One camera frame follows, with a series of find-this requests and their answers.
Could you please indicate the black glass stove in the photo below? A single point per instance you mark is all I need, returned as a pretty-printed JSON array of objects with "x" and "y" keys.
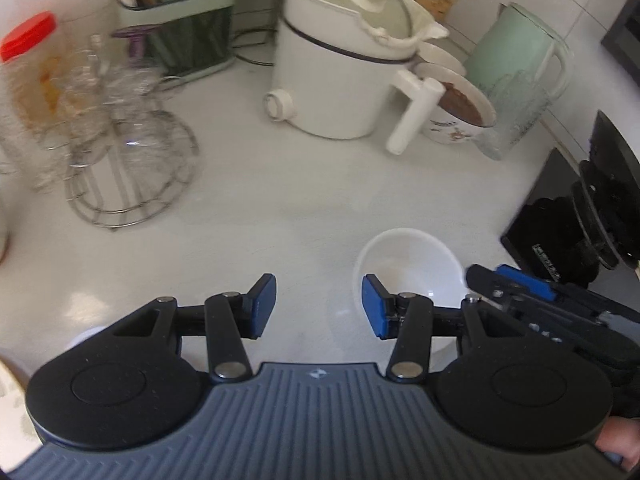
[{"x": 545, "y": 200}]

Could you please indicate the large translucent plastic bowl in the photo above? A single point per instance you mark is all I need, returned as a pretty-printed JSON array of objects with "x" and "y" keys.
[{"x": 410, "y": 260}]

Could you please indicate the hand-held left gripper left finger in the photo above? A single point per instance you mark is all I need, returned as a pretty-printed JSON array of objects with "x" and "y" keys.
[{"x": 262, "y": 307}]

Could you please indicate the purple stem glass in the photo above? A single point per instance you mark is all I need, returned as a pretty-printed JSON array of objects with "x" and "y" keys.
[{"x": 135, "y": 33}]

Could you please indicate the red lid plastic jar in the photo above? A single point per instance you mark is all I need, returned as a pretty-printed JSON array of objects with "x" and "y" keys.
[{"x": 30, "y": 35}]

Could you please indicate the clear goblet glass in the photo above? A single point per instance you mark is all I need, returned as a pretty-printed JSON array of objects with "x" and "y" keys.
[{"x": 95, "y": 75}]

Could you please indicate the steel utensil stand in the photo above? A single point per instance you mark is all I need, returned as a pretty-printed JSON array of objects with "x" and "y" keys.
[{"x": 250, "y": 61}]

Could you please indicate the floral ceramic bowl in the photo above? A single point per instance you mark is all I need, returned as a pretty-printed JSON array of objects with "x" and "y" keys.
[{"x": 450, "y": 129}]

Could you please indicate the white electric cooker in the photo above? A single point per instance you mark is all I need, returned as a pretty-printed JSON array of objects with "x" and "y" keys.
[{"x": 325, "y": 85}]

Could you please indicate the pale green kettle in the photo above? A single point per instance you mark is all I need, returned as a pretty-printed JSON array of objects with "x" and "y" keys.
[{"x": 505, "y": 50}]

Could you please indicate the cut glass cup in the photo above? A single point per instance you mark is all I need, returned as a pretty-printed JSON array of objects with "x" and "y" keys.
[{"x": 150, "y": 150}]

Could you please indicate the small white bowl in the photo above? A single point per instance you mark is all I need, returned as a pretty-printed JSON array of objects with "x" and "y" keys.
[{"x": 440, "y": 55}]

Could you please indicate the brown food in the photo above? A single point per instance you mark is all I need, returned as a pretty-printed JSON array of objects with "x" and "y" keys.
[{"x": 462, "y": 100}]

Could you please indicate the green chopstick holder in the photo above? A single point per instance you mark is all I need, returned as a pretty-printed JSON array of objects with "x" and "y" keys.
[{"x": 200, "y": 15}]

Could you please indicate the person's right hand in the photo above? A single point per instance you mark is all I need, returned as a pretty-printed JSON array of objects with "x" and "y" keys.
[{"x": 622, "y": 441}]

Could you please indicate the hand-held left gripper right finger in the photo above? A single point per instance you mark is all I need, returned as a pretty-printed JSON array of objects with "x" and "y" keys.
[{"x": 375, "y": 310}]

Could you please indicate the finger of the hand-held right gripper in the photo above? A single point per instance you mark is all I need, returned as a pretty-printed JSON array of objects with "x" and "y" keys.
[
  {"x": 525, "y": 279},
  {"x": 487, "y": 285}
]

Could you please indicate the black appliance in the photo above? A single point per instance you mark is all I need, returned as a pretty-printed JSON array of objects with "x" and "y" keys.
[{"x": 627, "y": 30}]

